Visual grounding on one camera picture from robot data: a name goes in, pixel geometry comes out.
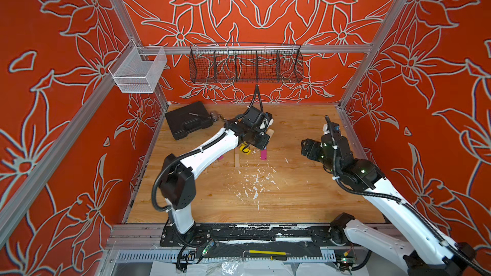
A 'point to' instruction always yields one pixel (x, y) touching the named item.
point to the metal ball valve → (214, 116)
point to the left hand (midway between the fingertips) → (266, 138)
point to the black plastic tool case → (187, 119)
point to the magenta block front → (220, 158)
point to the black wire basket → (245, 63)
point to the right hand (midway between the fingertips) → (309, 141)
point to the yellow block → (245, 149)
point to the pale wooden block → (270, 132)
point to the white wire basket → (138, 69)
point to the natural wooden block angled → (237, 160)
